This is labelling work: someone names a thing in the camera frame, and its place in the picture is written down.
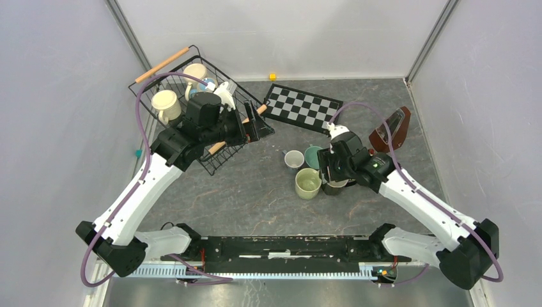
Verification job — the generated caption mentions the glossy black mug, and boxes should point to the glossy black mug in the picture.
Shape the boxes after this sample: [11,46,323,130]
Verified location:
[321,180,349,196]

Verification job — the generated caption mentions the small green teacup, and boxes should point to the small green teacup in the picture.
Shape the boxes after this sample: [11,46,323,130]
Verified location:
[304,145,322,170]

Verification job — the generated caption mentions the light green mug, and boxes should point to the light green mug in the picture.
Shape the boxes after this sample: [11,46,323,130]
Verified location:
[295,168,322,200]

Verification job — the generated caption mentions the grey blue mug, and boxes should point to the grey blue mug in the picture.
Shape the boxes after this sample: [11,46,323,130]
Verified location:
[283,150,305,171]

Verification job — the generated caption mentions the blue bottomed mug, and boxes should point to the blue bottomed mug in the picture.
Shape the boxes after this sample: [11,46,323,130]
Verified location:
[196,77,217,93]

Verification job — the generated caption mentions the cream mug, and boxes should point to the cream mug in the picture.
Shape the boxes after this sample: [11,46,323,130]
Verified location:
[151,90,182,124]
[183,63,208,101]

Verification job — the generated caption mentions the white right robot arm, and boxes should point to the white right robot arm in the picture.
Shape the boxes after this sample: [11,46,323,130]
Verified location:
[317,125,503,290]

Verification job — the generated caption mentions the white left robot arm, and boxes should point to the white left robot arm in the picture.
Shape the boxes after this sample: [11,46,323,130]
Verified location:
[75,93,274,277]

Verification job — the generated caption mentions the black white chessboard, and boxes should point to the black white chessboard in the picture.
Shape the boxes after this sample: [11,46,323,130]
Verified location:
[263,84,343,135]

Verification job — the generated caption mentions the brown wooden metronome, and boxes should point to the brown wooden metronome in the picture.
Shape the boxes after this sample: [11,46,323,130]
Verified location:
[369,106,411,153]

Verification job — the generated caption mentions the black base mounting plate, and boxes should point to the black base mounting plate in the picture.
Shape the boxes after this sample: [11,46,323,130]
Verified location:
[179,235,409,273]

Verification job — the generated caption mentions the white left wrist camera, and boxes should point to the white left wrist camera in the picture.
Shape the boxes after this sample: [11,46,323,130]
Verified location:
[213,80,237,111]

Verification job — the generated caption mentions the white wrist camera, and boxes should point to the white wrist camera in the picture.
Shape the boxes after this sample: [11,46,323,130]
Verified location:
[213,80,237,111]
[328,124,353,147]

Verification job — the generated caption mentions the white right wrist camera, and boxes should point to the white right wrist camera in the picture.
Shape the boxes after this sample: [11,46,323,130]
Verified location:
[328,124,353,147]

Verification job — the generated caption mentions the right wooden rack handle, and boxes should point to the right wooden rack handle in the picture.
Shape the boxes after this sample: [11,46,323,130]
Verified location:
[208,104,267,155]

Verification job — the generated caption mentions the wooden rack handle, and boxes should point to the wooden rack handle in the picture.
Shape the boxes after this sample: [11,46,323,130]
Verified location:
[134,47,190,84]
[208,104,267,155]

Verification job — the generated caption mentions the black wire dish rack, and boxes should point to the black wire dish rack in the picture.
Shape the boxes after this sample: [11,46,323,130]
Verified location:
[134,47,275,175]

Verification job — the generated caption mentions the left wooden rack handle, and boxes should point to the left wooden rack handle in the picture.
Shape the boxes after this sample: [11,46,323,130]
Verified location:
[134,47,190,84]

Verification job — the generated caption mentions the aluminium rail frame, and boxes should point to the aluminium rail frame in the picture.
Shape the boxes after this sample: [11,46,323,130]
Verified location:
[76,158,499,290]

